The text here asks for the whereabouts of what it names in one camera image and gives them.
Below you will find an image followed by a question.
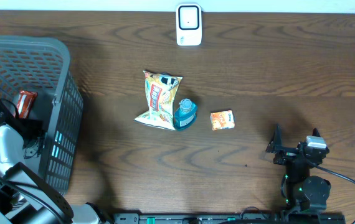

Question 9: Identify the orange small snack box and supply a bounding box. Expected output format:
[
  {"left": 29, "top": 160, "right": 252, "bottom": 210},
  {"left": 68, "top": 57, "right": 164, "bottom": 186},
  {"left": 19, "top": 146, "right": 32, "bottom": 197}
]
[{"left": 210, "top": 110, "right": 235, "bottom": 131}]

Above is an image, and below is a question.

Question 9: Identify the blue mouthwash bottle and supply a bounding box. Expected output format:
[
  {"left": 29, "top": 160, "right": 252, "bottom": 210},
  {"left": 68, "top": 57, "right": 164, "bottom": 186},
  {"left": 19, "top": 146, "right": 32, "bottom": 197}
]
[{"left": 174, "top": 98, "right": 197, "bottom": 131}]

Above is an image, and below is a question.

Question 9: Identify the grey plastic shopping basket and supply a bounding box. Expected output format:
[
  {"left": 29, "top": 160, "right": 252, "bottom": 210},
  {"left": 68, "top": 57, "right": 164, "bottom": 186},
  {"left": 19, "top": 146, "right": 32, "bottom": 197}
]
[{"left": 0, "top": 35, "right": 83, "bottom": 195}]

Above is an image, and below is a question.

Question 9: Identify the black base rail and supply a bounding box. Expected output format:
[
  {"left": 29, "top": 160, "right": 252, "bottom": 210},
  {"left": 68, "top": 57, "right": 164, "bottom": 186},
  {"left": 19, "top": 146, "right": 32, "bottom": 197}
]
[{"left": 111, "top": 212, "right": 346, "bottom": 224}]

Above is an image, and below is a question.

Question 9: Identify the red snack bar wrapper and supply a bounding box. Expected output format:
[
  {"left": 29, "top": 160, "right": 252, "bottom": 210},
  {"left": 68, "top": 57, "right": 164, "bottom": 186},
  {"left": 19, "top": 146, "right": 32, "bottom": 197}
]
[{"left": 17, "top": 90, "right": 38, "bottom": 119}]

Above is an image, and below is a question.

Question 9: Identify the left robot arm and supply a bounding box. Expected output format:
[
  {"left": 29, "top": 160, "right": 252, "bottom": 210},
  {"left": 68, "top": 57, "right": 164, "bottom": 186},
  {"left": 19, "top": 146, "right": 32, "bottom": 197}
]
[{"left": 0, "top": 124, "right": 114, "bottom": 223}]

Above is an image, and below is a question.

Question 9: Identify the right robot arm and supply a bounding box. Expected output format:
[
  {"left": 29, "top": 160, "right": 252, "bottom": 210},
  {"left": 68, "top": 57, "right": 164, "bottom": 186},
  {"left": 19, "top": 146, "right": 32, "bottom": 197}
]
[{"left": 266, "top": 126, "right": 331, "bottom": 216}]

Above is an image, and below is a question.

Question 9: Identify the yellow snack bag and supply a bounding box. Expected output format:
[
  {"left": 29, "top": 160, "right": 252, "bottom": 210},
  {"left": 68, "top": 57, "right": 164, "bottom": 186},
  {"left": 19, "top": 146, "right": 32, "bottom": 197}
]
[{"left": 135, "top": 70, "right": 182, "bottom": 131}]

